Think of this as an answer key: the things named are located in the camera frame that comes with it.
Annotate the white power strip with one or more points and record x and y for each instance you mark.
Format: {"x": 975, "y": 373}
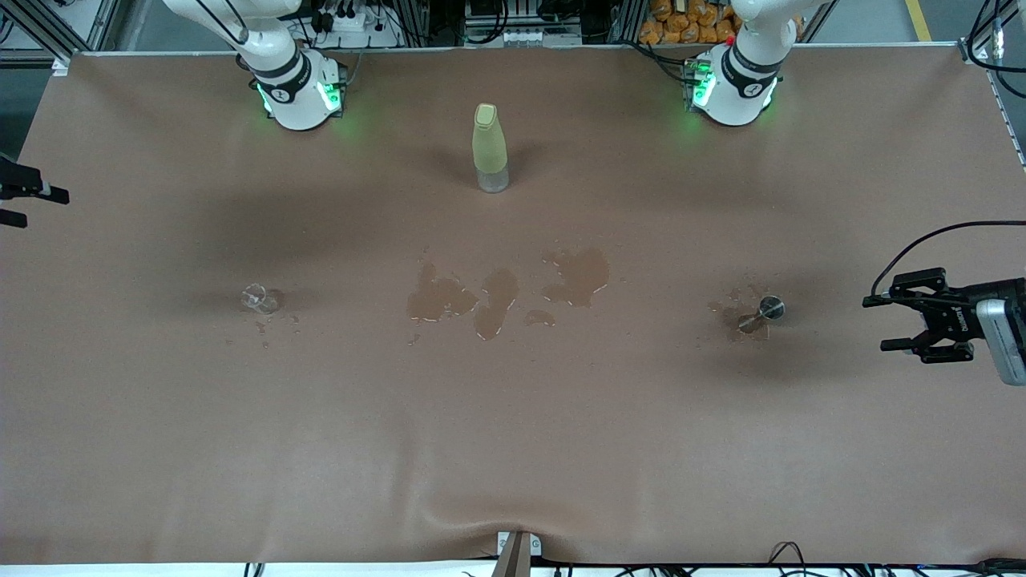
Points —
{"x": 353, "y": 24}

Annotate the orange packaged goods pile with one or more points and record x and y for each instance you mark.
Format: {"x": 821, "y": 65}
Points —
{"x": 681, "y": 24}

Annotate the white terminal strip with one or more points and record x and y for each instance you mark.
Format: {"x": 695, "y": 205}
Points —
{"x": 525, "y": 37}

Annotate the grey clamp bracket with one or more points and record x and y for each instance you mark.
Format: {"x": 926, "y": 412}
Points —
{"x": 517, "y": 549}

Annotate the spilled liquid puddle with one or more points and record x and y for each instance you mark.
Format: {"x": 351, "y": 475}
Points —
{"x": 541, "y": 318}
{"x": 497, "y": 300}
{"x": 581, "y": 276}
{"x": 433, "y": 300}
{"x": 733, "y": 320}

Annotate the silver metal jigger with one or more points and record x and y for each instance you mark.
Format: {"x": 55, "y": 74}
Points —
{"x": 771, "y": 307}

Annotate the aluminium frame post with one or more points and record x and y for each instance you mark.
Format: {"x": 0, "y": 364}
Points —
{"x": 44, "y": 32}
{"x": 982, "y": 44}

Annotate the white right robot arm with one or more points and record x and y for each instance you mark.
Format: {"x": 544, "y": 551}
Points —
{"x": 292, "y": 100}

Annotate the yellow-green plastic bottle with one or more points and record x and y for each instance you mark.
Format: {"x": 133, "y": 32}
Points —
{"x": 490, "y": 148}

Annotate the brown table mat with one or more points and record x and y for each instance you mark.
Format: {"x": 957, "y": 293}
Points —
{"x": 513, "y": 449}

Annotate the clear glass beaker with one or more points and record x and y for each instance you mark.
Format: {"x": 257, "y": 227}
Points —
{"x": 260, "y": 299}

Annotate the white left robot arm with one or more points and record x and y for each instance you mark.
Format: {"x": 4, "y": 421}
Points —
{"x": 741, "y": 96}

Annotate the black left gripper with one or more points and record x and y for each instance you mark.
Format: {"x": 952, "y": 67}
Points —
{"x": 956, "y": 317}

